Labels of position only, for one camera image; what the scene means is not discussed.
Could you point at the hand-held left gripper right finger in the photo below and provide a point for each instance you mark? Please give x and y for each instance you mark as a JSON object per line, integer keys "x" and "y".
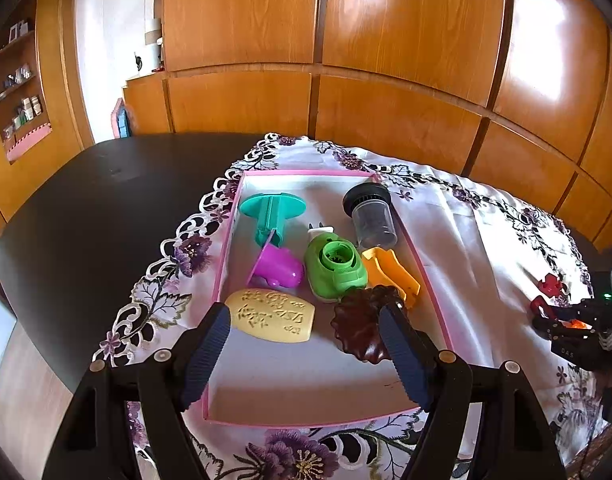
{"x": 403, "y": 355}

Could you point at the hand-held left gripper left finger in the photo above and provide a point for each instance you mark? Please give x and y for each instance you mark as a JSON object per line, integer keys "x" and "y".
{"x": 208, "y": 355}

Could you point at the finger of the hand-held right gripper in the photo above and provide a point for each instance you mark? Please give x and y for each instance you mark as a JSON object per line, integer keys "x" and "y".
{"x": 593, "y": 309}
{"x": 560, "y": 331}

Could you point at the orange holed block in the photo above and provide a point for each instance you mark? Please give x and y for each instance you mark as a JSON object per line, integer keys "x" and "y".
{"x": 579, "y": 325}

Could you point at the brown fluted mould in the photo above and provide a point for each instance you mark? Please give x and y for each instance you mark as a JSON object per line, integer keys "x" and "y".
{"x": 358, "y": 332}

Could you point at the yellow oval embossed mould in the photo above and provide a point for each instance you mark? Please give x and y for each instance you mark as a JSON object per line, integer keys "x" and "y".
{"x": 271, "y": 317}

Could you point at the orange plastic cutter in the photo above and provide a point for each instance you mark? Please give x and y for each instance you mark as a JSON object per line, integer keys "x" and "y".
{"x": 393, "y": 272}

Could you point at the pink shallow box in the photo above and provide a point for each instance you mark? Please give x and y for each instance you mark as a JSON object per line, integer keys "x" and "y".
{"x": 286, "y": 385}

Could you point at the green round toy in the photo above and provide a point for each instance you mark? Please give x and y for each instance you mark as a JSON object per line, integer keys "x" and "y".
{"x": 336, "y": 270}

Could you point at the clear jar with black lid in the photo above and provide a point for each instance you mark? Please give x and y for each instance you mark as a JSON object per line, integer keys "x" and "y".
{"x": 373, "y": 220}

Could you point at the magenta plastic mould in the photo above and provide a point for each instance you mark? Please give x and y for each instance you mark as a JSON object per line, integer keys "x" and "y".
{"x": 281, "y": 267}

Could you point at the white floral embroidered tablecloth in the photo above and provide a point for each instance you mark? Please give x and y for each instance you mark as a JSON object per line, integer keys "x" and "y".
{"x": 485, "y": 240}

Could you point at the teal plastic press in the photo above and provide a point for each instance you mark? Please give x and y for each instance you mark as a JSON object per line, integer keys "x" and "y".
{"x": 271, "y": 212}

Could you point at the pink framed blue object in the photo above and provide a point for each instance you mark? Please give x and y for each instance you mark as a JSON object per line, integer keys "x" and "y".
{"x": 121, "y": 119}

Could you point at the wooden wall cabinets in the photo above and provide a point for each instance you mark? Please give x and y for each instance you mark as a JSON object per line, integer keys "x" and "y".
{"x": 410, "y": 60}

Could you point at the wooden wall shelf with items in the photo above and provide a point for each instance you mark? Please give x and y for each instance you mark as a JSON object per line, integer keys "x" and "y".
{"x": 18, "y": 90}

